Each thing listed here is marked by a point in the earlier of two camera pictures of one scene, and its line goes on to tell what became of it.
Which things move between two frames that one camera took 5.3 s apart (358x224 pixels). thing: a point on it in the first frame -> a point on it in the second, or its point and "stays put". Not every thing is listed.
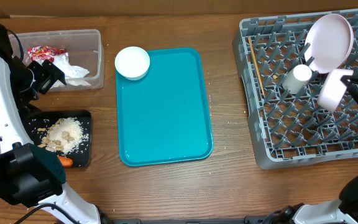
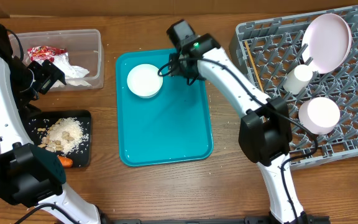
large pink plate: [330, 40] stays put
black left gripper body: [36, 78] stays put
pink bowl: [333, 89] -> [319, 115]
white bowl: [132, 62] -> [143, 81]
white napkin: [73, 74] stays put
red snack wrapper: [44, 53] stays put
